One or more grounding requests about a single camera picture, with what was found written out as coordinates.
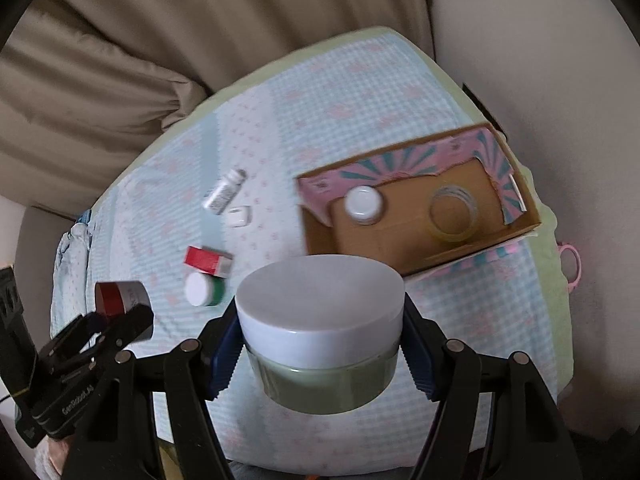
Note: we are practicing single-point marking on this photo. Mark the white pill bottle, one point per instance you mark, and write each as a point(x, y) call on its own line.
point(224, 191)

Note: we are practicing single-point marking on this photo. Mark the yellow tape roll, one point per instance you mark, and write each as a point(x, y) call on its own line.
point(452, 214)

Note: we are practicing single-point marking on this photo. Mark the checked bed sheet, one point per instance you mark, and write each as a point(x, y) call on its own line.
point(285, 145)

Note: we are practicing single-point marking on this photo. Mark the red lid jar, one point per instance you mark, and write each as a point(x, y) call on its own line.
point(117, 298)

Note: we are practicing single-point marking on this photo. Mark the pink hook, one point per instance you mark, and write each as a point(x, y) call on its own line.
point(571, 261)

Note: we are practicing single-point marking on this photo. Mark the person's left hand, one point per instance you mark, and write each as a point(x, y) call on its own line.
point(50, 458)

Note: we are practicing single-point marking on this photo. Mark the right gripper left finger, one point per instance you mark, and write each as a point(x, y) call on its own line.
point(117, 437)

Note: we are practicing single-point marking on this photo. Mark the small white round jar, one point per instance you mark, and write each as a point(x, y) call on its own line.
point(364, 205)

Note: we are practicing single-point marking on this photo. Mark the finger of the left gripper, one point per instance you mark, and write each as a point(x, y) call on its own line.
point(125, 327)

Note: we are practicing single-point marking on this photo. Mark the dark green jar white lid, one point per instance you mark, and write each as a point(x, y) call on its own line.
point(203, 290)

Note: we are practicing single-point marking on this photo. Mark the beige curtain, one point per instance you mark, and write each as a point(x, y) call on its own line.
point(87, 85)

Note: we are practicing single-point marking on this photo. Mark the small white earbud case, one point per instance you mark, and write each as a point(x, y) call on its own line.
point(238, 217)

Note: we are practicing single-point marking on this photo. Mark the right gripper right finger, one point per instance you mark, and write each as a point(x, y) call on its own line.
point(495, 417)

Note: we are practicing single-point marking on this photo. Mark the pink cardboard box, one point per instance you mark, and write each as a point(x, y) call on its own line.
point(407, 174)

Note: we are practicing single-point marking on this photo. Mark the red cosmetic box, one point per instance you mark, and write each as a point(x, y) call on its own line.
point(209, 261)

